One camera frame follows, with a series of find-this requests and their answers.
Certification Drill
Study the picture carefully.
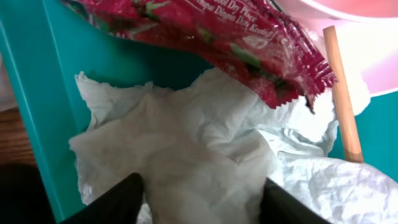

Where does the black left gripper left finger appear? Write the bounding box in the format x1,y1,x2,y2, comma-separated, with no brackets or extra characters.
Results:
63,173,144,224

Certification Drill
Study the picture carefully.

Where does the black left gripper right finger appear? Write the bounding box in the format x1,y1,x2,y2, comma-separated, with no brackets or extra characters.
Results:
259,178,329,224

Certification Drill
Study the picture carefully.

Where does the white tissue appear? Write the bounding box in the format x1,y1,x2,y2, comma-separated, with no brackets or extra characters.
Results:
69,68,397,223

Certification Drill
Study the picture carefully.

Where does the red snack wrapper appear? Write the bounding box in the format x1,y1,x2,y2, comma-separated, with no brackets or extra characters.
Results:
65,0,337,108

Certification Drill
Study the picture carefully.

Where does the teal serving tray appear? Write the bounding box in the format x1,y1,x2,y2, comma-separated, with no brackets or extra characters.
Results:
0,0,398,223

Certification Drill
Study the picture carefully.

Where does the pink plate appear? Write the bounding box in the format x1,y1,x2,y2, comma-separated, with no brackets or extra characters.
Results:
275,0,397,96

